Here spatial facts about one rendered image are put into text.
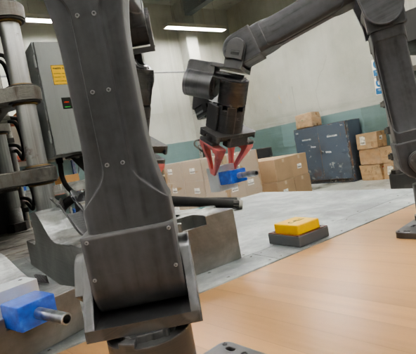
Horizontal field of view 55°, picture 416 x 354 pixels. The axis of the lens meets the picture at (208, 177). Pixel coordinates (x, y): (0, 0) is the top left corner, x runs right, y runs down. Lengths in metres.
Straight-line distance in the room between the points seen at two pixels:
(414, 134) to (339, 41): 7.51
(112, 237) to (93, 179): 0.04
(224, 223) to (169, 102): 8.09
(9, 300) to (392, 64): 0.67
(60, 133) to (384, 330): 1.25
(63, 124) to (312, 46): 7.42
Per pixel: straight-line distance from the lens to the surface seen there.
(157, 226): 0.28
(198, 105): 0.87
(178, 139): 8.70
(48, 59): 1.53
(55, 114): 1.49
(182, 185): 5.16
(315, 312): 0.48
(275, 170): 5.25
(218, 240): 0.68
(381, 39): 0.76
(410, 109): 0.76
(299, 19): 0.78
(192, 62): 0.82
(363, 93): 7.92
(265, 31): 0.78
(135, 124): 0.28
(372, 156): 7.48
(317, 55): 8.49
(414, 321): 0.45
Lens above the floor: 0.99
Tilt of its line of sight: 4 degrees down
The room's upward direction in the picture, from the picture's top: 10 degrees counter-clockwise
